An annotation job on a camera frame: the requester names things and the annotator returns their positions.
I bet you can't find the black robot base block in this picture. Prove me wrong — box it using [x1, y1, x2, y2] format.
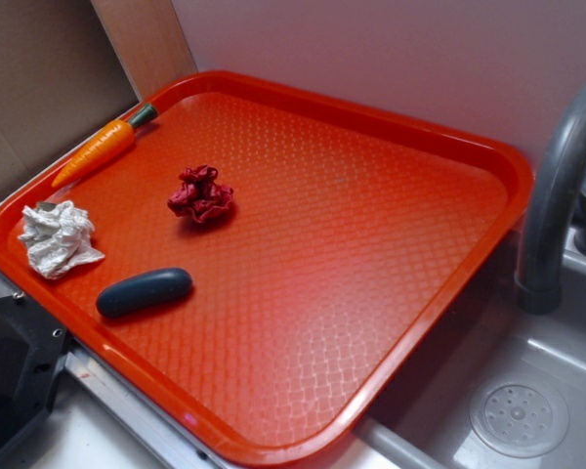
[0, 291, 71, 461]

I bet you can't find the dark green plastic pickle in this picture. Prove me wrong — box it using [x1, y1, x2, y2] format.
[96, 268, 193, 319]

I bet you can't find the red plastic tray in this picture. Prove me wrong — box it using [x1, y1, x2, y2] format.
[0, 71, 533, 467]

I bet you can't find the crumpled red cloth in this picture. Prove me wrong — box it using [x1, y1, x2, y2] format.
[167, 165, 234, 224]

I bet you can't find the orange plastic carrot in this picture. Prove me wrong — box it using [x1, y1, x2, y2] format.
[51, 103, 158, 189]

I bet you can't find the crumpled white paper towel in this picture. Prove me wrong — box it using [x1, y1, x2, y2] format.
[18, 200, 105, 280]

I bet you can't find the grey toy faucet spout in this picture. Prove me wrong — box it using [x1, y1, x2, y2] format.
[515, 86, 586, 315]

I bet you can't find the grey plastic toy sink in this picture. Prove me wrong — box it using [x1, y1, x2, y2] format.
[7, 237, 586, 468]

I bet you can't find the grey sink drain strainer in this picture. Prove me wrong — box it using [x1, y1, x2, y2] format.
[469, 374, 569, 459]

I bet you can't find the brown cardboard panel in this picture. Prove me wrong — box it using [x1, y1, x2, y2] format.
[0, 1, 195, 201]

